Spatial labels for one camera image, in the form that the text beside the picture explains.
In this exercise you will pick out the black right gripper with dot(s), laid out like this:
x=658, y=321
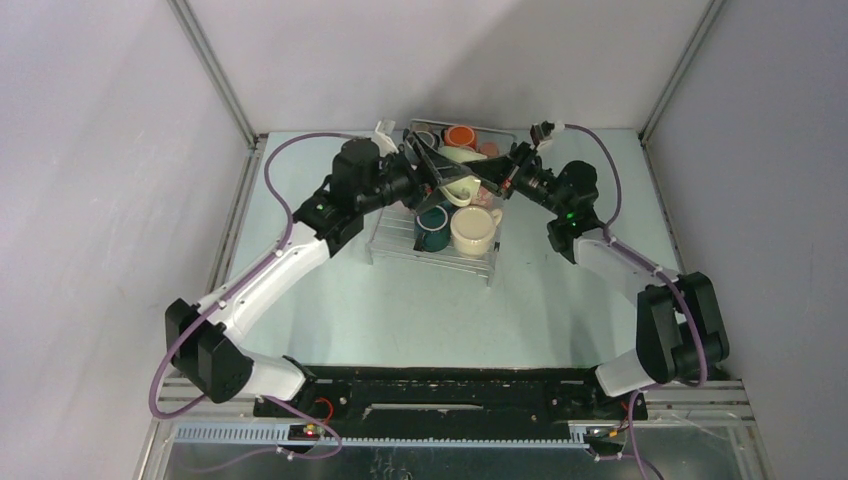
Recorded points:
x=498, y=172

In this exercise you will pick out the dark teal mug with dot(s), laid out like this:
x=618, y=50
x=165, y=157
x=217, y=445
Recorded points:
x=432, y=230

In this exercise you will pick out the grey cable duct strip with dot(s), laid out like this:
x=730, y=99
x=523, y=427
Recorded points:
x=282, y=435

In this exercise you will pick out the pink ghost pattern mug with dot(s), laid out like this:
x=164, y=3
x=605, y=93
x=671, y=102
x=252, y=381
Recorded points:
x=485, y=198

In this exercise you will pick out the small terracotta cup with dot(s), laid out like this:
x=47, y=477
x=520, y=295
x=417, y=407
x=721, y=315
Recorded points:
x=489, y=149

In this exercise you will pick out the light green mug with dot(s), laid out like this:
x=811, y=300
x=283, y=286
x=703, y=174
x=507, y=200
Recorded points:
x=460, y=192

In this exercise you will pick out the white wire dish rack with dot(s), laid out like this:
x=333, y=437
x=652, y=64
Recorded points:
x=393, y=235

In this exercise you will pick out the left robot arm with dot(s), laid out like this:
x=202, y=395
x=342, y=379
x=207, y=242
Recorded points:
x=205, y=338

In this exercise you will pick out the cream mug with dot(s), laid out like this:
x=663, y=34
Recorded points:
x=473, y=229

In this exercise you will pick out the grey mug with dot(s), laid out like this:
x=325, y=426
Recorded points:
x=427, y=138

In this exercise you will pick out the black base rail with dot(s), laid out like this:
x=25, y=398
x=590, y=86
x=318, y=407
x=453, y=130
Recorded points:
x=442, y=402

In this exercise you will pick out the orange mug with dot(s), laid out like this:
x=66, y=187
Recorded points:
x=460, y=136

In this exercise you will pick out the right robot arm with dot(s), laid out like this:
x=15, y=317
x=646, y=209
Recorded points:
x=680, y=331

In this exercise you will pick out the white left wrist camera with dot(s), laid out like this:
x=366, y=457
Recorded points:
x=382, y=137

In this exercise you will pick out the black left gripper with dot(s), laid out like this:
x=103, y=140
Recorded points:
x=422, y=190

